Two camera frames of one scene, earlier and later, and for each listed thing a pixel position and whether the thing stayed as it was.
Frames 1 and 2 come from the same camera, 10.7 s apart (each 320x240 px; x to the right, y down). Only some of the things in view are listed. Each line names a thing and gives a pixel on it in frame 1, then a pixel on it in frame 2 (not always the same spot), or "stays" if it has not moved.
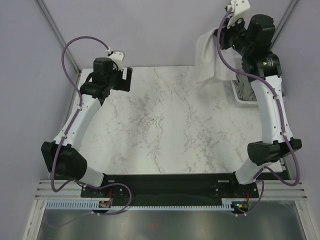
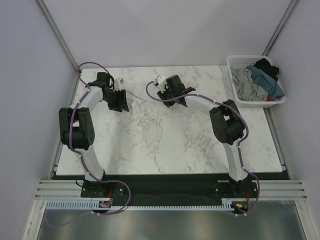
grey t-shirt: x=244 y=88 stays
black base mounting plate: x=173 y=189 stays
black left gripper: x=123 y=85 to x=121 y=104
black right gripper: x=223 y=32 to x=162 y=95
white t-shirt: x=209 y=64 to x=153 y=106
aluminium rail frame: x=52 y=189 stays
